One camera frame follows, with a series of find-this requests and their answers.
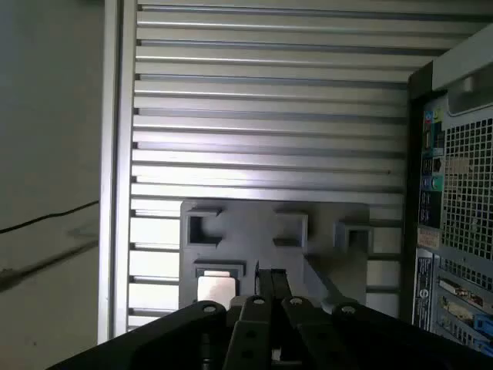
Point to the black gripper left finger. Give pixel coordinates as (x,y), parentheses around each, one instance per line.
(250,331)

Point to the open PC case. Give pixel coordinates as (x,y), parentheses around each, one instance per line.
(462,192)

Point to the grey plastic parts rack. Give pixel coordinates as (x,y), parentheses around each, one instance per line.
(246,231)

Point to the silver CPU with green edge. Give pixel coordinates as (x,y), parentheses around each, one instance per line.
(215,287)

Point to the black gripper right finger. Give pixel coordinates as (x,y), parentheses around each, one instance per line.
(308,335)

